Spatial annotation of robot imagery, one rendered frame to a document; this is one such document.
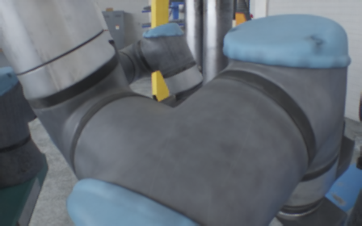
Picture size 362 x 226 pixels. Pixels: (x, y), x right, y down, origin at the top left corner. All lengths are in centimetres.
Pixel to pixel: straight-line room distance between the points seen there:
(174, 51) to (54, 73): 42
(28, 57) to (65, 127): 6
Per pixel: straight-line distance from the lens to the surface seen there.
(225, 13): 177
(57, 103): 19
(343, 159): 31
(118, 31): 1048
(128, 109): 15
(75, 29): 19
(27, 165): 68
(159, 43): 57
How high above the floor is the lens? 106
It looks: 19 degrees down
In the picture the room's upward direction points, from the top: straight up
